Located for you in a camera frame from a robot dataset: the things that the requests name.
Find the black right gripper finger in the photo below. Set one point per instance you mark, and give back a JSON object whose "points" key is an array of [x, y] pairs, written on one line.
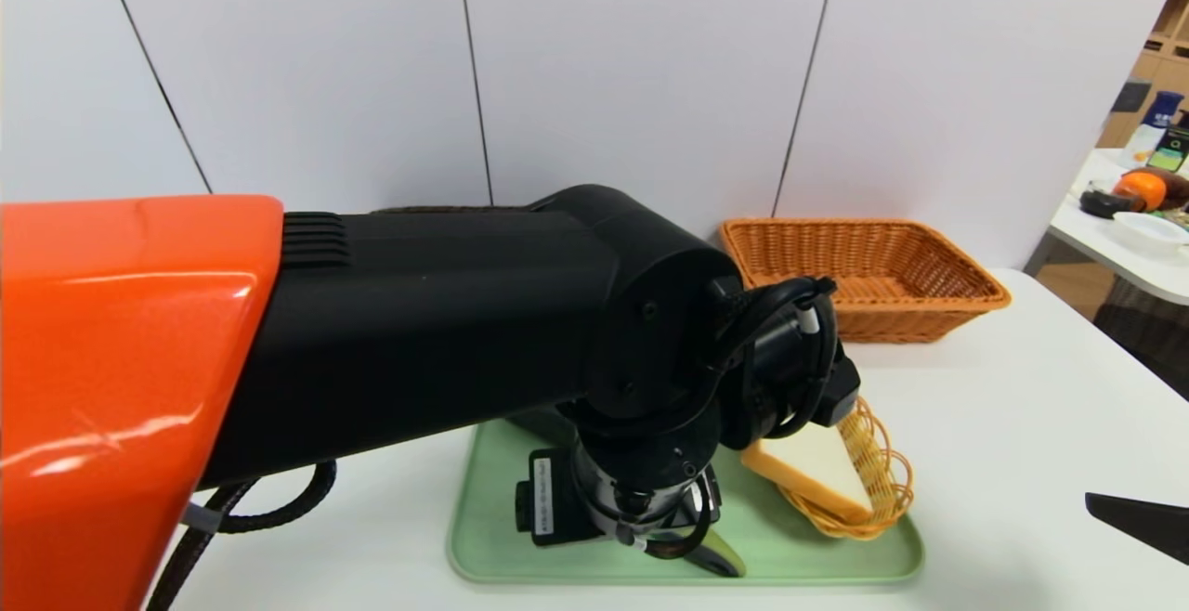
{"points": [[1152, 523]]}

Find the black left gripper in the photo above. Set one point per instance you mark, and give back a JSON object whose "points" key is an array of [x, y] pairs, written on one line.
{"points": [[542, 498]]}

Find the orange and black left arm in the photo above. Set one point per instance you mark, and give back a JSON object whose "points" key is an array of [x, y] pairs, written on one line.
{"points": [[418, 314]]}

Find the small oval woven basket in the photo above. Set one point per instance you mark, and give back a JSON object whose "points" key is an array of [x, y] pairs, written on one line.
{"points": [[882, 472]]}

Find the orange wicker basket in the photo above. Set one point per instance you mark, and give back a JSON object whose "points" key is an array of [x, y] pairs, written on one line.
{"points": [[910, 258]]}

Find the light green plastic tray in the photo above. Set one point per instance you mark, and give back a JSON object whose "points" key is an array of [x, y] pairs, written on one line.
{"points": [[790, 557]]}

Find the white bread slice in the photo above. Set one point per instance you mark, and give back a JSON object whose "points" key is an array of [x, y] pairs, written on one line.
{"points": [[808, 472]]}

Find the white shallow bowl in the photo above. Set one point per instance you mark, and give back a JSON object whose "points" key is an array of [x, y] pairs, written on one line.
{"points": [[1150, 230]]}

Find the white side table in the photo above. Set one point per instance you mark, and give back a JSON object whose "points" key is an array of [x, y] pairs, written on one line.
{"points": [[1096, 235]]}

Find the small black object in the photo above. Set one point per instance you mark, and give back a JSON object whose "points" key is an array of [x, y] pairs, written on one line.
{"points": [[1103, 204]]}

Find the orange fruit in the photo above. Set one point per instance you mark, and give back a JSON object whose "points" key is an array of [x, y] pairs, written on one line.
{"points": [[1141, 191]]}

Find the brown round object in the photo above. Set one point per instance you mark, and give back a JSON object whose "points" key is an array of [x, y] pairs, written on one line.
{"points": [[1178, 188]]}

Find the dark green package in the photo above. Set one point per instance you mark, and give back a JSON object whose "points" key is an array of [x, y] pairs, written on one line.
{"points": [[1172, 149]]}

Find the white bottle with blue cap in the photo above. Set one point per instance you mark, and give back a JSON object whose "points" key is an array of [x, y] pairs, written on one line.
{"points": [[1150, 131]]}

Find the small grey box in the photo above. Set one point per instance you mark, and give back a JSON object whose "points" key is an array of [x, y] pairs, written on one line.
{"points": [[1130, 97]]}

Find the wooden shelf unit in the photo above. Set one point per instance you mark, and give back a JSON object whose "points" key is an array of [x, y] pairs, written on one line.
{"points": [[1166, 72]]}

